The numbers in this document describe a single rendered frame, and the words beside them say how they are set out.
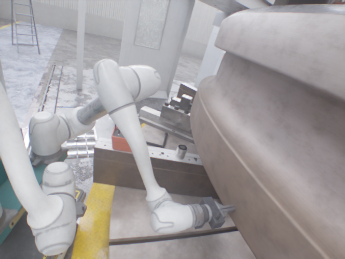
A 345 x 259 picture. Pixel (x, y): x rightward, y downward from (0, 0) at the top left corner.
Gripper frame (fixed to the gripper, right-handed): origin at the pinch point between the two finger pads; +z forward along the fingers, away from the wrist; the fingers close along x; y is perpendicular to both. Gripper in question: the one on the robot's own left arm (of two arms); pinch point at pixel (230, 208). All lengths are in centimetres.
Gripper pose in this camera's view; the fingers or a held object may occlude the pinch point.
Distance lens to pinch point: 92.4
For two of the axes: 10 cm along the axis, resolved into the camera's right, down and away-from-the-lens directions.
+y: 2.6, -8.2, -5.1
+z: 9.2, 0.4, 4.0
